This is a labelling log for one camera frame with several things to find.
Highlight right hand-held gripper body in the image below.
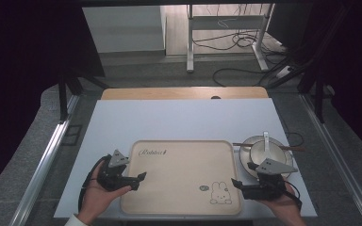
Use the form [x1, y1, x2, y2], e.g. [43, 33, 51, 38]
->
[247, 157, 299, 201]

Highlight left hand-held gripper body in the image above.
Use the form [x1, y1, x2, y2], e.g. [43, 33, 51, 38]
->
[96, 149, 130, 192]

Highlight person's left hand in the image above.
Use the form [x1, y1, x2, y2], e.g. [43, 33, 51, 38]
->
[76, 160, 133, 226]

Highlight person's right hand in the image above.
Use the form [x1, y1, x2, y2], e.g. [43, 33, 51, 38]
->
[257, 182, 306, 226]

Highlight white bowl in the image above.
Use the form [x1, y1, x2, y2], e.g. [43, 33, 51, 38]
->
[250, 139, 288, 168]

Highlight white spoon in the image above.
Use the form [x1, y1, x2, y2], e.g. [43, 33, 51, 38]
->
[262, 131, 273, 162]

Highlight beige tray with rabbit print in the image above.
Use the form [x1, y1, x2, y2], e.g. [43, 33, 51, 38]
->
[120, 139, 243, 217]

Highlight brown chopstick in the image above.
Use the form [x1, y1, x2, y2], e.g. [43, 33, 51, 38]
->
[232, 142, 306, 152]

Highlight white board sheet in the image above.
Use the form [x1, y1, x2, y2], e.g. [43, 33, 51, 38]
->
[53, 97, 318, 219]

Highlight wooden table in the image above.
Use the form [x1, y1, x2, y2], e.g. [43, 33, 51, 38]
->
[101, 86, 270, 101]

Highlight black metal stand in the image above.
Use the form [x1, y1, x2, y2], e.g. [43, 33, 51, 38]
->
[265, 3, 353, 124]
[57, 73, 110, 122]

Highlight white power strip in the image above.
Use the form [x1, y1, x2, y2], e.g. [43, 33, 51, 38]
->
[275, 65, 295, 80]

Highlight dark curtain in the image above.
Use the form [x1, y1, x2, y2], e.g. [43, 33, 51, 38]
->
[0, 0, 106, 202]
[267, 0, 362, 164]

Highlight white cabinet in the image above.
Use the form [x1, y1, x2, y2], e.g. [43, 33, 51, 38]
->
[81, 5, 167, 54]

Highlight thin black cable loop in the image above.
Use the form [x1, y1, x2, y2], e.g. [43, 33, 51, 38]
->
[279, 116, 304, 148]

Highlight aluminium rail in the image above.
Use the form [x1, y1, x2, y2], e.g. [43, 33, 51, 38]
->
[11, 93, 81, 226]
[299, 92, 362, 226]

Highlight black floor cables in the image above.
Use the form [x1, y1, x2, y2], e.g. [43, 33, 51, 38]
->
[191, 3, 296, 88]

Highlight white desk frame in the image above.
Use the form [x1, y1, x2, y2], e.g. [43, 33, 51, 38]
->
[186, 3, 276, 74]

